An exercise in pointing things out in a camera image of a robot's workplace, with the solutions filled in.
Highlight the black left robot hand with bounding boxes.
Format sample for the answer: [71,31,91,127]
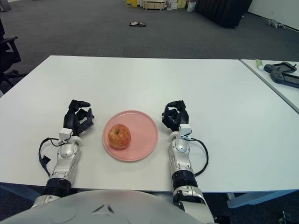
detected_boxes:
[63,99,95,136]

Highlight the black curtain partition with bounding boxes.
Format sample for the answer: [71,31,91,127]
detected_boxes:
[195,0,253,28]

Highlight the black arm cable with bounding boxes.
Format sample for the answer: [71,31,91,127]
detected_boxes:
[38,137,63,177]
[186,136,209,177]

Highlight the red yellow apple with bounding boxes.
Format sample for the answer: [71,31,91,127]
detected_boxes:
[108,123,131,149]

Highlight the grey robot dog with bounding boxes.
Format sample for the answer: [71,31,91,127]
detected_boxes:
[266,19,287,29]

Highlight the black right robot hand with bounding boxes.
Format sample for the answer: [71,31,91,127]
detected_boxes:
[161,100,190,135]

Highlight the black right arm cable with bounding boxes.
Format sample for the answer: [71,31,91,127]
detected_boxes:
[186,136,209,177]

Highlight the grey robot torso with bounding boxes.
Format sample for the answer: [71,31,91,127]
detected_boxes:
[0,189,204,224]

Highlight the black office chair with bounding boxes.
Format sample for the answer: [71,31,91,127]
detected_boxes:
[0,21,26,94]

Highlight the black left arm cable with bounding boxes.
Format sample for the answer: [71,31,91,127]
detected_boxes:
[38,137,63,177]

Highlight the stacked cardboard boxes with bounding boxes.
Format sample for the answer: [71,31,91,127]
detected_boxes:
[167,0,187,10]

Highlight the pink round plate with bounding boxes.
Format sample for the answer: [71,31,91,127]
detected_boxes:
[102,110,159,162]

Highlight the black handheld controller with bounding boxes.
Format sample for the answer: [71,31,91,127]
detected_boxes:
[270,70,299,89]
[263,61,297,74]

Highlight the wooden pallet crate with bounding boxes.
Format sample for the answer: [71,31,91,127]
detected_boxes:
[142,0,168,10]

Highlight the blue grey table frame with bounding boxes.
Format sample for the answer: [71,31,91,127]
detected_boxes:
[0,183,299,208]

